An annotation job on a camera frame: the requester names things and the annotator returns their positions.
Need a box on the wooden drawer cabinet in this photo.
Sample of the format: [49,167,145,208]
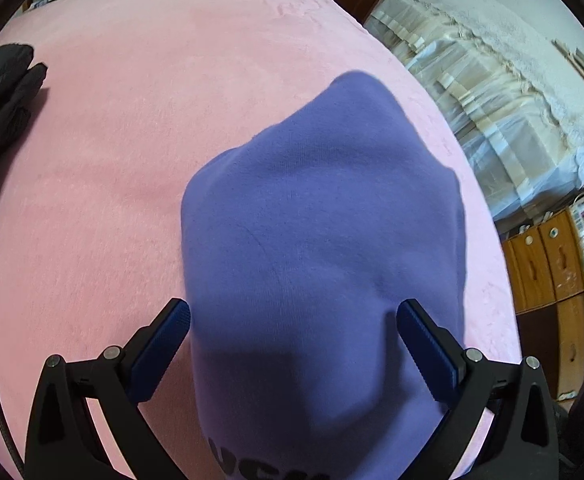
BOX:
[501,208,584,410]

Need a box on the pink bed sheet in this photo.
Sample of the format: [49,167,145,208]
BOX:
[0,0,523,480]

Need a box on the lace covered furniture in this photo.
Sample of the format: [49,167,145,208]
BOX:
[365,0,584,231]

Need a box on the purple zip hoodie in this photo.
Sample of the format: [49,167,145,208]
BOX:
[181,72,467,479]

